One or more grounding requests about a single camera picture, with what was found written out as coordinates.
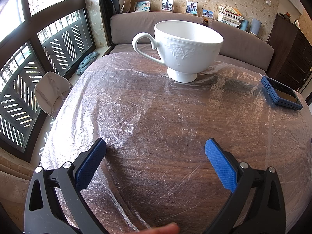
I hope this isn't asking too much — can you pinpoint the grey sofa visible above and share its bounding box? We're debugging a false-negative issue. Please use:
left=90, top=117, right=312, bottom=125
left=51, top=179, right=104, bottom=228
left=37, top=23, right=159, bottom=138
left=110, top=12, right=207, bottom=47

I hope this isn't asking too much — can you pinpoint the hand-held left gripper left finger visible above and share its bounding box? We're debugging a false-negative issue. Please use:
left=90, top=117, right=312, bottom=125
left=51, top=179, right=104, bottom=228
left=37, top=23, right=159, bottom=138
left=24, top=138, right=107, bottom=234

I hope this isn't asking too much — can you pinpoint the stack of books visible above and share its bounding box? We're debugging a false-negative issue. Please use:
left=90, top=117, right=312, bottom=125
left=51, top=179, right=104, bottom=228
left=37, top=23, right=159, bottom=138
left=217, top=4, right=245, bottom=28

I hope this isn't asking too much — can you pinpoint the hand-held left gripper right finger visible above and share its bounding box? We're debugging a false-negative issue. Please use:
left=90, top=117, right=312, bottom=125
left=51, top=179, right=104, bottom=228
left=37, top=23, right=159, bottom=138
left=204, top=138, right=286, bottom=234

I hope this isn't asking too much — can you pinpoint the white ceramic cup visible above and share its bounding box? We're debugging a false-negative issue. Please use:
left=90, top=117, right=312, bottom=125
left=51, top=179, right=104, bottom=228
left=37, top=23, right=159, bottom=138
left=132, top=21, right=224, bottom=83

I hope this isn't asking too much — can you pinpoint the upright photo frame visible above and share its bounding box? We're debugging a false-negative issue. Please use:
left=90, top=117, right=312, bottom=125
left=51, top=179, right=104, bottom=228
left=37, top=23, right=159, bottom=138
left=161, top=0, right=175, bottom=12

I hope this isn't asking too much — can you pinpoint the wooden table with plastic cover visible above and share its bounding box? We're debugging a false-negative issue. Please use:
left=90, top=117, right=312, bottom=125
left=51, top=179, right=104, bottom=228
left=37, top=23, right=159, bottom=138
left=39, top=51, right=312, bottom=234

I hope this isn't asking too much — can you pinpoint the brown sofa back cushion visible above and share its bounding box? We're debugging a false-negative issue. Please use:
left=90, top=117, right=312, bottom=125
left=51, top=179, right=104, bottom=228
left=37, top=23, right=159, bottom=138
left=207, top=19, right=274, bottom=72

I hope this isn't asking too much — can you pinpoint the teal slipper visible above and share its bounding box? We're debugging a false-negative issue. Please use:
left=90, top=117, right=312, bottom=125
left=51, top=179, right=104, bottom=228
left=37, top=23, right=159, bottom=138
left=76, top=63, right=92, bottom=76
left=78, top=52, right=99, bottom=69

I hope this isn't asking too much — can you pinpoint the window with dark frame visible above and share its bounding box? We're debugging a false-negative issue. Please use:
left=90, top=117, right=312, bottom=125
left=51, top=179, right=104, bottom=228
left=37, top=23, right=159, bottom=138
left=0, top=0, right=97, bottom=162

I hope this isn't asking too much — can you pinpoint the dark wooden dresser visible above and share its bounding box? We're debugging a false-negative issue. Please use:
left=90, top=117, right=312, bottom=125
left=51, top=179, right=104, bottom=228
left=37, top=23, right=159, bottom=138
left=267, top=13, right=312, bottom=94

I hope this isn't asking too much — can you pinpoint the wide photo frame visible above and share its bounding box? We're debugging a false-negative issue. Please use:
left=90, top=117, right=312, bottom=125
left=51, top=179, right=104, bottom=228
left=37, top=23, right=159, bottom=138
left=135, top=1, right=151, bottom=12

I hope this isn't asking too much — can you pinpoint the person portrait photo frame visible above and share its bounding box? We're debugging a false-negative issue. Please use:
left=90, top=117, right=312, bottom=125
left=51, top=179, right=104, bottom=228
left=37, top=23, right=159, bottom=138
left=186, top=0, right=199, bottom=14

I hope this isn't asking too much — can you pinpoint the grey upholstered chair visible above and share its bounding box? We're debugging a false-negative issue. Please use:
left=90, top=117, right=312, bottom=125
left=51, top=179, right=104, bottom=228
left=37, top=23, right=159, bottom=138
left=34, top=71, right=74, bottom=119

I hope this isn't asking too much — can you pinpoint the dark curtain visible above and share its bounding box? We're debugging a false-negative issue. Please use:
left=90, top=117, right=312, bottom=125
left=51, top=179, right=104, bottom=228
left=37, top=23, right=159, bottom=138
left=97, top=0, right=120, bottom=45

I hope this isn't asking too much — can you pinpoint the blue tablet device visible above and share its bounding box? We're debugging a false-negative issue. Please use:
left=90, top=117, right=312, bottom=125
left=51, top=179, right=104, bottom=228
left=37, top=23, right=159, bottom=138
left=261, top=76, right=303, bottom=111

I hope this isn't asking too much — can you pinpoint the grey cylinder speaker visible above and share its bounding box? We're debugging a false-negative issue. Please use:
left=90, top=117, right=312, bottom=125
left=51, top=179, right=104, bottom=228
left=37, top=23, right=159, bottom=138
left=249, top=18, right=262, bottom=36

